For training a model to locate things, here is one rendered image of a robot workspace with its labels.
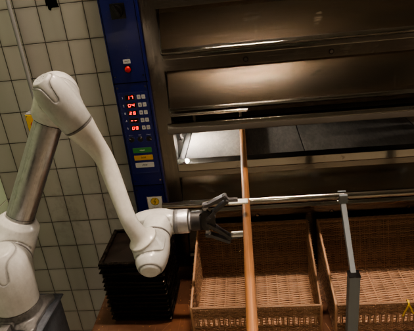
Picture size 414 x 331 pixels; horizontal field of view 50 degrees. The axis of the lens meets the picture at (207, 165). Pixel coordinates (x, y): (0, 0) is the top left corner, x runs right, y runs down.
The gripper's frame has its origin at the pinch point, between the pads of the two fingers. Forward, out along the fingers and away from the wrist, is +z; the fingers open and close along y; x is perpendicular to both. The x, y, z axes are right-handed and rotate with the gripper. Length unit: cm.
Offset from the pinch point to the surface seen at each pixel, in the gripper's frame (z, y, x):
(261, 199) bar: 6.5, 1.9, -16.4
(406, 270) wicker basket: 75, 60, -41
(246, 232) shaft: 0.0, -1.5, 12.2
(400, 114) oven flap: 65, -21, -38
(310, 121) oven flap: 29, -21, -39
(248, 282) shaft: -0.1, -1.3, 37.3
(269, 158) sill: 12, 1, -54
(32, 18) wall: -85, -71, -54
